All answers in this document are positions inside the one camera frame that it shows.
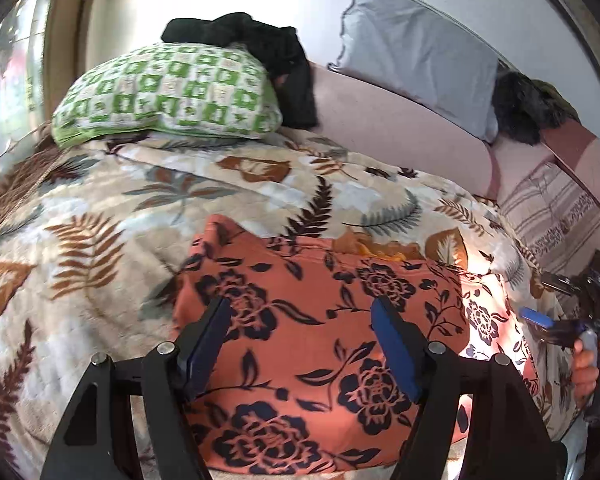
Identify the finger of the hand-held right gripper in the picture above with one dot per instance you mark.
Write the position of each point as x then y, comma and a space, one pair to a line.
540, 319

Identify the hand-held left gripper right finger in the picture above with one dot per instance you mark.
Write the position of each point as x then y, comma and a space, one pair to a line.
395, 350

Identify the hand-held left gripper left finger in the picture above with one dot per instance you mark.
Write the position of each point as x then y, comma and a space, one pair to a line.
212, 340

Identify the orange floral garment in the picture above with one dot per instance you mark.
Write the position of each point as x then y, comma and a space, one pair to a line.
305, 320

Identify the person's right hand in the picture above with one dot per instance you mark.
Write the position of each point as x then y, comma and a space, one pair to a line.
586, 372

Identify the striped beige cloth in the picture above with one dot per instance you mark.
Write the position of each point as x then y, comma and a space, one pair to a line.
555, 220

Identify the leaf printed blanket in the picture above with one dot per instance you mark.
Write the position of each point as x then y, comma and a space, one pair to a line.
130, 220

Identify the dark furry cloth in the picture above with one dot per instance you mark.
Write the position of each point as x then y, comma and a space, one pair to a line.
522, 105

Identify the pink padded headboard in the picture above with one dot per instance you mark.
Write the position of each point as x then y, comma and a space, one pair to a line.
390, 130

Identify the green patterned pillow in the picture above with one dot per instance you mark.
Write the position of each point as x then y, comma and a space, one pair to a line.
170, 90

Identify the grey pillow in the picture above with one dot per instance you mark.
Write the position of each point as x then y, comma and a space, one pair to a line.
420, 55

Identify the black clothing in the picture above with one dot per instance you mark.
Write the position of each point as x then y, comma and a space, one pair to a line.
275, 55

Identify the leaded glass window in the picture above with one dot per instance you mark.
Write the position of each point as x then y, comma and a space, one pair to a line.
10, 70

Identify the wooden window frame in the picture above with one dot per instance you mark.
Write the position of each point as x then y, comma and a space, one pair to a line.
65, 45

